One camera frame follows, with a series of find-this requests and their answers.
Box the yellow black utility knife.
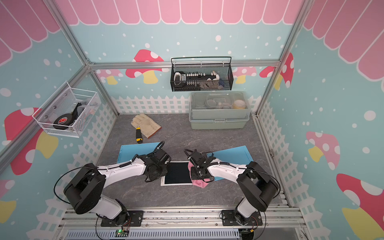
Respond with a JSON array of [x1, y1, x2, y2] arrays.
[[136, 127, 143, 144]]

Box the pink cleaning cloth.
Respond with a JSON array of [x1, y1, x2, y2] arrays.
[[188, 162, 209, 189]]

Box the white items in basket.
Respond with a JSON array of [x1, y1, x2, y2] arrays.
[[171, 71, 221, 91]]

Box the blue front drawing tablet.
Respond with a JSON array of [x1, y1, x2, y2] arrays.
[[207, 146, 253, 183]]

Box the clear wall bin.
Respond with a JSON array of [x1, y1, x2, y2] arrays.
[[32, 82, 101, 138]]

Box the beige work glove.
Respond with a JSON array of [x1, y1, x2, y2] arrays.
[[131, 114, 162, 139]]

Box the small green circuit board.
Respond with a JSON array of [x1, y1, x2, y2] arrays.
[[115, 230, 130, 238]]

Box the white drawing tablet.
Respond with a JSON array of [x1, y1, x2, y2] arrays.
[[161, 161, 193, 187]]

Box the green plastic storage box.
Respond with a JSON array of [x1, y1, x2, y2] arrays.
[[189, 92, 251, 130]]

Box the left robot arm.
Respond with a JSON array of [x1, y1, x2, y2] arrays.
[[59, 141, 172, 227]]

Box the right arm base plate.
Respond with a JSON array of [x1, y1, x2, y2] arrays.
[[219, 210, 263, 227]]

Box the blue drawing tablet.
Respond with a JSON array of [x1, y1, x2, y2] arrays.
[[207, 146, 253, 183], [117, 142, 160, 164]]

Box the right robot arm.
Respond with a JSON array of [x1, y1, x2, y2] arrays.
[[184, 149, 281, 226]]

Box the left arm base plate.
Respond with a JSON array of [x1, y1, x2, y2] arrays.
[[101, 211, 144, 227]]

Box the black tape roll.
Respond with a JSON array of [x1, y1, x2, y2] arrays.
[[53, 114, 74, 130]]

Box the black wire mesh basket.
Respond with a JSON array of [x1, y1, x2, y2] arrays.
[[170, 57, 234, 92]]

